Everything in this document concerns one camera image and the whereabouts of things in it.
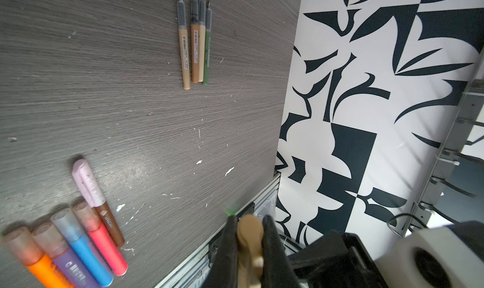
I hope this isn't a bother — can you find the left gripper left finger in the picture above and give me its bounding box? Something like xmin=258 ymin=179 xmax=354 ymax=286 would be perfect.
xmin=202 ymin=216 xmax=238 ymax=288

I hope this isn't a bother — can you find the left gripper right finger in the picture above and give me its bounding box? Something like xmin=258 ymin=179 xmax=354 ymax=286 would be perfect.
xmin=262 ymin=215 xmax=300 ymax=288

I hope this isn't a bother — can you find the tan pen cap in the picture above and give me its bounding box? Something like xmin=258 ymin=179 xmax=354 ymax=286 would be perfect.
xmin=236 ymin=214 xmax=264 ymax=287

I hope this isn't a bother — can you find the dark red marker pen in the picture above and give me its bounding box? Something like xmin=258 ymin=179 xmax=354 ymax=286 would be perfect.
xmin=94 ymin=201 xmax=126 ymax=248

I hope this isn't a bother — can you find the light pink marker pen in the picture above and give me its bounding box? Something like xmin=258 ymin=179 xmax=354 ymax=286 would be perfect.
xmin=72 ymin=159 xmax=106 ymax=207

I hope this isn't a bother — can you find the green marker pen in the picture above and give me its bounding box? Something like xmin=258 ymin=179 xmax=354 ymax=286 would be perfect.
xmin=202 ymin=0 xmax=212 ymax=85

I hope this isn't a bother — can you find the brown marker pen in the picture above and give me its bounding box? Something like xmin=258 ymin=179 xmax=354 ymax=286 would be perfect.
xmin=190 ymin=0 xmax=200 ymax=84

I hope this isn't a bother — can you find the gold ochre marker pen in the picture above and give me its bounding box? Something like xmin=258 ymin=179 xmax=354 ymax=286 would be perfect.
xmin=177 ymin=0 xmax=191 ymax=90

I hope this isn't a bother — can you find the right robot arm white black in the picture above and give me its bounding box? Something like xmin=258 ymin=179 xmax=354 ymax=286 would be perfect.
xmin=289 ymin=221 xmax=483 ymax=287

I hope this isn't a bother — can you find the pink red marker pen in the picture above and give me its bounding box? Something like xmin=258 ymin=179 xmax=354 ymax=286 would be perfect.
xmin=73 ymin=202 xmax=128 ymax=276

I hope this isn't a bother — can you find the blue marker pen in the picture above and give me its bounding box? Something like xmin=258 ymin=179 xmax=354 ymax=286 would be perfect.
xmin=50 ymin=208 xmax=114 ymax=287

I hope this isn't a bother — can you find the purple marker pen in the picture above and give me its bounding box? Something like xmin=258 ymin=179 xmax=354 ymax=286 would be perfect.
xmin=32 ymin=222 xmax=100 ymax=288

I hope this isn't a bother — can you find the orange marker pen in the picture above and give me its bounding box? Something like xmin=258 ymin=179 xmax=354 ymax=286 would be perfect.
xmin=3 ymin=227 xmax=73 ymax=288

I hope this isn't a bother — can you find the grey hook rack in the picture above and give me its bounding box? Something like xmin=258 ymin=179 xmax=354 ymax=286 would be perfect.
xmin=387 ymin=60 xmax=483 ymax=237

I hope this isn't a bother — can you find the aluminium front rail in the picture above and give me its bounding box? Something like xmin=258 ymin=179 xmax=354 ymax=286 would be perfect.
xmin=157 ymin=173 xmax=301 ymax=287

